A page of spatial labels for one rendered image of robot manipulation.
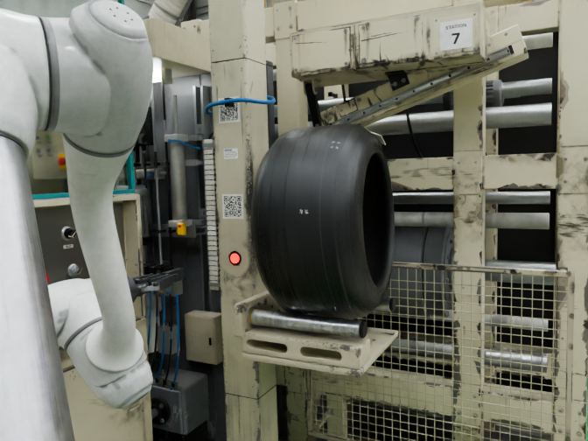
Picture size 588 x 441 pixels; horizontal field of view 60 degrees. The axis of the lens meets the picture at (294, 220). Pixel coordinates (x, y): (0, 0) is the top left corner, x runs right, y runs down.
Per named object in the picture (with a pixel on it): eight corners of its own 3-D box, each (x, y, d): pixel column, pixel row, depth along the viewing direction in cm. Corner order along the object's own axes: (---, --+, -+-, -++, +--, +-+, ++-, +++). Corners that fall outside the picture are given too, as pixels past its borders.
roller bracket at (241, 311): (234, 338, 146) (232, 304, 145) (295, 304, 182) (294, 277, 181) (243, 339, 145) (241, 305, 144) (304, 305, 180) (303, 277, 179)
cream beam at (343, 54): (290, 77, 171) (288, 32, 170) (319, 87, 194) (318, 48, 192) (481, 53, 144) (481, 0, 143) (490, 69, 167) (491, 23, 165)
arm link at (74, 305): (67, 297, 112) (101, 343, 108) (-1, 316, 98) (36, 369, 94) (89, 264, 108) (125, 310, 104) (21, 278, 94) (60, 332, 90)
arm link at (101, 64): (127, 99, 77) (27, 95, 70) (151, -12, 65) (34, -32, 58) (152, 161, 71) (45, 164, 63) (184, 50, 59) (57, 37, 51)
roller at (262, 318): (252, 305, 150) (256, 316, 153) (245, 316, 147) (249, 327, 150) (366, 317, 135) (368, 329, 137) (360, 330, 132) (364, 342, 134)
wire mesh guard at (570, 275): (307, 435, 199) (303, 257, 192) (309, 433, 200) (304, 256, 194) (570, 493, 158) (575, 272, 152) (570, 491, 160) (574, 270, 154)
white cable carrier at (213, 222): (209, 289, 164) (203, 139, 160) (218, 286, 168) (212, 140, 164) (220, 290, 162) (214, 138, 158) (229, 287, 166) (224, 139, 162)
